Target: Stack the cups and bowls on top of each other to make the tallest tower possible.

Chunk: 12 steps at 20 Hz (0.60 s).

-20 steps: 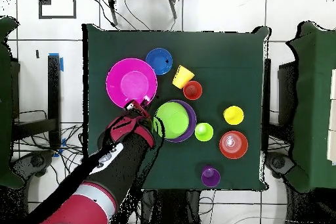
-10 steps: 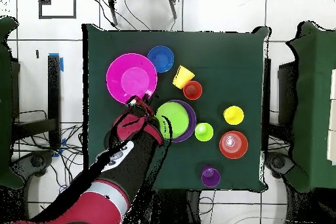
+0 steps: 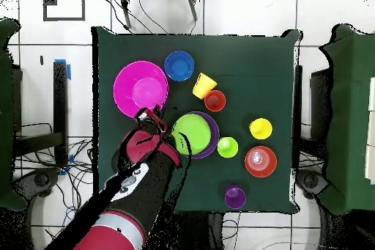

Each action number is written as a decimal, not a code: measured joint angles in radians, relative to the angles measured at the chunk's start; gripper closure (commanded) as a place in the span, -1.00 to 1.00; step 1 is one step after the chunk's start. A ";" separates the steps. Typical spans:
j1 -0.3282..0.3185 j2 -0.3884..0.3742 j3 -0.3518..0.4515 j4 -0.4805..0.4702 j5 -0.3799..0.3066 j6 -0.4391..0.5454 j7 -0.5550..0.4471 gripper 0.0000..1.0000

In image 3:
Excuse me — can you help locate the orange bowl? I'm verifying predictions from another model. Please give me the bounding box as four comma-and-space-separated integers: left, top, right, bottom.
244, 145, 278, 179

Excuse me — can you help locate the dark green tablecloth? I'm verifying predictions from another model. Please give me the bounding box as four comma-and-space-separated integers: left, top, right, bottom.
91, 26, 302, 214

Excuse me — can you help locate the blue bowl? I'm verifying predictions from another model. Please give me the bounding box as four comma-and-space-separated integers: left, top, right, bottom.
163, 50, 196, 82

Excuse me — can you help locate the purple bowl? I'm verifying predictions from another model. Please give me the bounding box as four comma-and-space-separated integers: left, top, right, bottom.
187, 111, 220, 161

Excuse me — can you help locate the tall yellow cup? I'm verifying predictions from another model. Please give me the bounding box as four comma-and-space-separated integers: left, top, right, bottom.
248, 117, 273, 141

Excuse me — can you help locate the grey robot pedestal leg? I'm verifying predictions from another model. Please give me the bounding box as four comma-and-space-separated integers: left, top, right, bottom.
294, 170, 330, 201
12, 167, 61, 199

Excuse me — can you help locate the blue tape strip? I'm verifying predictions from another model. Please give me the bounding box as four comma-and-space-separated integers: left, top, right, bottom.
53, 58, 72, 81

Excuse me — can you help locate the pink bowl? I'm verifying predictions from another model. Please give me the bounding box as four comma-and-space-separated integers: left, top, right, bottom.
113, 60, 170, 119

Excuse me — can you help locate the black metal stand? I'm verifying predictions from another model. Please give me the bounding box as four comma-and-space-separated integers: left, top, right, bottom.
12, 60, 70, 169

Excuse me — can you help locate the orange cup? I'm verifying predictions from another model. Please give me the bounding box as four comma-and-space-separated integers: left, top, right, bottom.
204, 89, 227, 113

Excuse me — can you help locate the neighbouring green-clothed table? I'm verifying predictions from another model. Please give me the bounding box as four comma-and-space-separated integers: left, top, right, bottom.
317, 23, 375, 216
0, 18, 29, 213

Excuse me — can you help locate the green cup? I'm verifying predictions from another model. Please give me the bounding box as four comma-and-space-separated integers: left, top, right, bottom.
217, 136, 240, 159

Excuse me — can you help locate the purple cup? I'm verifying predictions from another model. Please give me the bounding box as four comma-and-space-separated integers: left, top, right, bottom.
224, 185, 248, 210

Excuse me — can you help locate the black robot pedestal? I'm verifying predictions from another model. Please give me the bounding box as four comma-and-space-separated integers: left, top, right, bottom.
175, 211, 225, 250

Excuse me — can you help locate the yellow ribbed cup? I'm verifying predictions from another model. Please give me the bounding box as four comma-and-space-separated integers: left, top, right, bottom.
192, 72, 218, 100

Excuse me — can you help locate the green bowl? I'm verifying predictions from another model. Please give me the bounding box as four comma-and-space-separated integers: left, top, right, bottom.
171, 113, 212, 156

